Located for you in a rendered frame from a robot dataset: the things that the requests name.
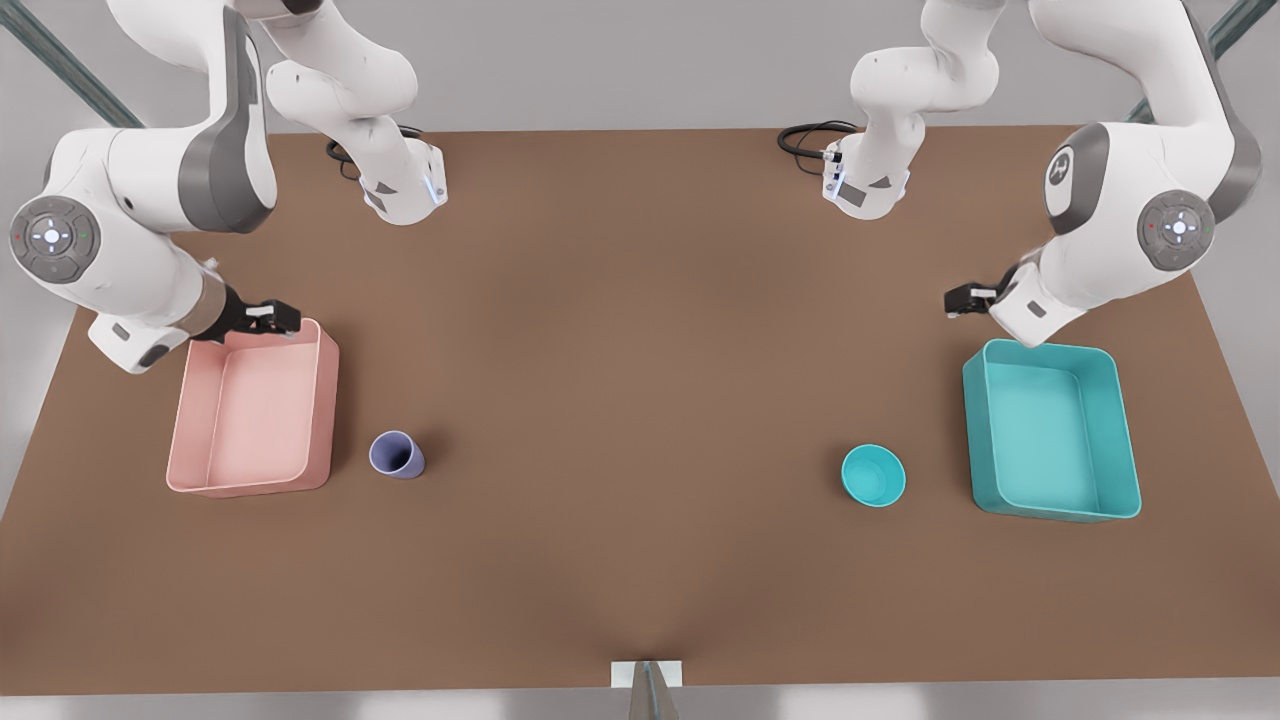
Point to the silver frame post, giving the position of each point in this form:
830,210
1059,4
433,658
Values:
1205,50
60,62
648,690

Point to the pink plastic box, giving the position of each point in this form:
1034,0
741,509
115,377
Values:
254,410

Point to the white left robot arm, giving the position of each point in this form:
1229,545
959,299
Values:
1130,210

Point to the teal bowl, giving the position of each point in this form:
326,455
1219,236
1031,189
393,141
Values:
873,475

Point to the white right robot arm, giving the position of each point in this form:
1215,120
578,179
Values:
130,190

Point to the teal plastic box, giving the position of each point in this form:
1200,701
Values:
1050,430

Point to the purple cup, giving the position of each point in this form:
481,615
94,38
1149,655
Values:
397,455

